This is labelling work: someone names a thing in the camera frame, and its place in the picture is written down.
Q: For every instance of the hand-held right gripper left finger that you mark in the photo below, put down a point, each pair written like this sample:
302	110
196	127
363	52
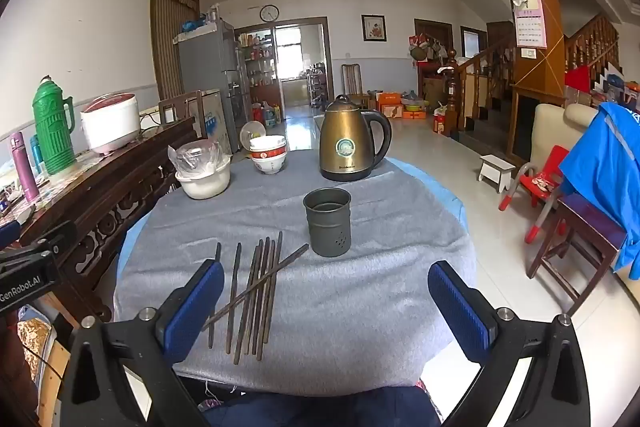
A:
195	307

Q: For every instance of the white bowl red pattern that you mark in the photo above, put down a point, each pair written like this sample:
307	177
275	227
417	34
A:
269	166
267	147

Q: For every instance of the red plastic chair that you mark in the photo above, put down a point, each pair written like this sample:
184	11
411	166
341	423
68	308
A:
550	162

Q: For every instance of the pink wall calendar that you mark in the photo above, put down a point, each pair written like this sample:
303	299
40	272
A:
530	27

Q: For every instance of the blue jacket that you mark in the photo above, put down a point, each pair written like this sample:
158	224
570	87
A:
600	157

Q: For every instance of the round wall clock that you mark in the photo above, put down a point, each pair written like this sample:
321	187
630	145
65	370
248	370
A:
269	13

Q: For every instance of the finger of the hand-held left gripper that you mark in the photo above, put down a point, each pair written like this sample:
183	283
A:
55	237
7	236

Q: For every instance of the small white stool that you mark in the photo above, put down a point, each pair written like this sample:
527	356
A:
497	167

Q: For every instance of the purple drink bottle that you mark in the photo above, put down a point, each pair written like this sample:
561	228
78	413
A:
25	172

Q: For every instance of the shelf with bottles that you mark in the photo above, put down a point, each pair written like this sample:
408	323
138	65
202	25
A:
257	57

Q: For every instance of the brown curtain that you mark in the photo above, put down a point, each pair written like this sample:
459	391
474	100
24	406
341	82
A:
170	37

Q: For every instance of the wooden stair railing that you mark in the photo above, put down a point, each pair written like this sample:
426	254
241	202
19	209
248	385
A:
452	87

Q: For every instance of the clear plastic bag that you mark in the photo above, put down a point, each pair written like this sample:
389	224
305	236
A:
192	157

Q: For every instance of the blue drink bottle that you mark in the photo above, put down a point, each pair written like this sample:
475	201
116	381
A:
35	154

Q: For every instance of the person's navy trousers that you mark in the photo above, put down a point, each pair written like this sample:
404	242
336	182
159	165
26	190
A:
325	412

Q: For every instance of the dark wooden stool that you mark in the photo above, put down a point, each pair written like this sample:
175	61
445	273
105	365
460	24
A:
585	217

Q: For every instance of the green thermos flask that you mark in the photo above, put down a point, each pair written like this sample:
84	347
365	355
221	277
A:
52	132

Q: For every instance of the grey tablecloth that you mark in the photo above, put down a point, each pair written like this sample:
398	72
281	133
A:
350	307

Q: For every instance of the white rice cooker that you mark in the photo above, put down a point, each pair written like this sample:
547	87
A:
110	122

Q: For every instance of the bronze electric kettle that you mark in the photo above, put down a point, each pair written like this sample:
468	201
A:
345	142

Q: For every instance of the carved dark wooden sideboard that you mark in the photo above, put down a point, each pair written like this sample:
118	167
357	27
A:
100	202

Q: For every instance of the wooden chair back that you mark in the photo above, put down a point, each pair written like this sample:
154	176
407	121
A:
172	107

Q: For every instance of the cream sofa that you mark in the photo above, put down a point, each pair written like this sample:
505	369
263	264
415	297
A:
550	127

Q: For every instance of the tall-backed wooden chair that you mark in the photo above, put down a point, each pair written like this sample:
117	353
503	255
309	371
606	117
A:
351	79

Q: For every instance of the clear plastic bowl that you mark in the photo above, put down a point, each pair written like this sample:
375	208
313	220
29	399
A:
247	134

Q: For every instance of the orange cardboard box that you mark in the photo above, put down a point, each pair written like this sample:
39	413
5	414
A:
390	104

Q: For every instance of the patterned brown cloth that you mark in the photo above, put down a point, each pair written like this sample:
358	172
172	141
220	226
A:
32	342

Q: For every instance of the grey metal chopstick holder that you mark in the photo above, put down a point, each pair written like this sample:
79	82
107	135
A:
327	232

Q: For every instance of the orange-brown wooden pillar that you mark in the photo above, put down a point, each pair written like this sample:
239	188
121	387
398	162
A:
542	74

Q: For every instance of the bunch of dark chopsticks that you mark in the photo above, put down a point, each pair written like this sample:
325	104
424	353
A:
265	287

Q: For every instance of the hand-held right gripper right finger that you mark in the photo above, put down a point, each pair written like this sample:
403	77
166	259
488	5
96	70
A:
457	307

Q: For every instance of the framed wall picture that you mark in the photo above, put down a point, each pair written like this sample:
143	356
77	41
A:
374	28

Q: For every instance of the white plastic basin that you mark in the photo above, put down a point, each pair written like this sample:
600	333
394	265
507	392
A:
205	187

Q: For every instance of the grey refrigerator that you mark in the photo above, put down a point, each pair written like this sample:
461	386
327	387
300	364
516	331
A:
205	67

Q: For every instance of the light blue table cover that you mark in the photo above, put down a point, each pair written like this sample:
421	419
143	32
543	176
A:
425	179

